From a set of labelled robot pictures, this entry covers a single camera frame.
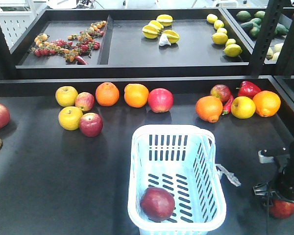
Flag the yellow apple back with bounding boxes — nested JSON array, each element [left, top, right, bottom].
[[55, 86, 78, 107]]

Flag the yellow apple front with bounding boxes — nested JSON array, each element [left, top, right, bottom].
[[58, 106, 83, 131]]

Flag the clear plastic tag strip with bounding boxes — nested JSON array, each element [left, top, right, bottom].
[[216, 164, 241, 187]]

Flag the orange left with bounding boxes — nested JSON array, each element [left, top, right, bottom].
[[95, 82, 120, 107]]

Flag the cherry tomato vines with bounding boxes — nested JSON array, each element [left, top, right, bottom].
[[28, 21, 107, 65]]

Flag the small pink apple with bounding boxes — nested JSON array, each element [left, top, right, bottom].
[[74, 92, 95, 112]]

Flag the orange right group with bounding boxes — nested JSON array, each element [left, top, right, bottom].
[[196, 95, 223, 123]]

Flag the yellow lemons row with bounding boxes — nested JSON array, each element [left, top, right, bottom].
[[206, 14, 243, 57]]

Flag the yellow apple right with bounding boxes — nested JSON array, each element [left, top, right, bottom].
[[231, 96, 256, 119]]

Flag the red bell pepper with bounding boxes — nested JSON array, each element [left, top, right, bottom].
[[236, 81, 262, 99]]

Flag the green avocado pile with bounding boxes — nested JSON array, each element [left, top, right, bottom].
[[236, 10, 289, 39]]

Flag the black wooden produce stand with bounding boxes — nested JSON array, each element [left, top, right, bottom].
[[0, 76, 294, 235]]

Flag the black upper display tray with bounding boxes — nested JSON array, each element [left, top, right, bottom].
[[9, 7, 294, 79]]

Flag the orange far right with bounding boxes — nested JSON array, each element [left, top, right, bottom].
[[252, 91, 281, 118]]

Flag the yellow starfruit pile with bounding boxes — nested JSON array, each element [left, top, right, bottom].
[[142, 14, 180, 44]]

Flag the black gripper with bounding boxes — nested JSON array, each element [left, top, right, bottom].
[[253, 141, 294, 203]]

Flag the red green apple right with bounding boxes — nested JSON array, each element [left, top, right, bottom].
[[210, 84, 231, 103]]

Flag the red chili pepper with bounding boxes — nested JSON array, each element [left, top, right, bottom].
[[222, 94, 234, 115]]

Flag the white garlic bulb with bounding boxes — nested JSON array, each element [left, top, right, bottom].
[[158, 34, 172, 47]]

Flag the red apple beside yellow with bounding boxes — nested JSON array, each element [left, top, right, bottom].
[[79, 113, 103, 137]]

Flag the light blue plastic basket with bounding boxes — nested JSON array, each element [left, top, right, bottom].
[[127, 124, 226, 235]]

